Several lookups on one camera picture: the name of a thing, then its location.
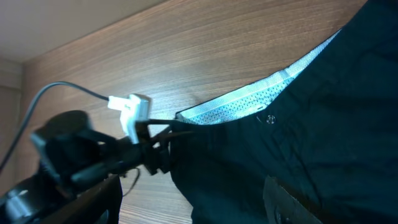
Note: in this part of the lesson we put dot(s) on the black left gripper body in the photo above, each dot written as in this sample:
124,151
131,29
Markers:
151,152

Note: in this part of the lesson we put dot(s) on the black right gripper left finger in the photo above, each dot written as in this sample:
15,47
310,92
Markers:
101,204

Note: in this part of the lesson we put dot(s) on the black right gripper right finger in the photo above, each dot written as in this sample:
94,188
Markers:
282,207

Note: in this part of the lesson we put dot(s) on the black shorts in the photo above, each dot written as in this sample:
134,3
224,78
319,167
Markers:
330,135

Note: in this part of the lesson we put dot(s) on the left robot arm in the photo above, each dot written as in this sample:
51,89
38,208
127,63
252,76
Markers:
78,179

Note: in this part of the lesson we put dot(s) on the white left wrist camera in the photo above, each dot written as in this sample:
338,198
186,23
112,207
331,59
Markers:
135,108

